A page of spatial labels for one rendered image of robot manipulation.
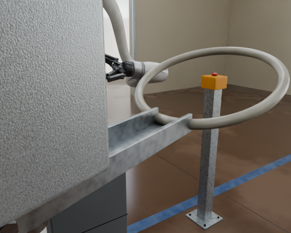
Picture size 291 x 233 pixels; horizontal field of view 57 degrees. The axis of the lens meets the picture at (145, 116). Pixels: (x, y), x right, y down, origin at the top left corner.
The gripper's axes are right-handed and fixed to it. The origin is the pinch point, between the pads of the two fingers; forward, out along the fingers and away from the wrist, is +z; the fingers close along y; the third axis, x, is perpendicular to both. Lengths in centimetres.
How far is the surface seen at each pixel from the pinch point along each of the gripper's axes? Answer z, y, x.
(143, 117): 2, -56, 24
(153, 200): -80, -15, -118
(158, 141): 5, -69, 30
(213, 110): -86, -4, -21
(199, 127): -10, -64, 29
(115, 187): -17, -38, -46
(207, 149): -90, -18, -46
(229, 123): -16, -67, 34
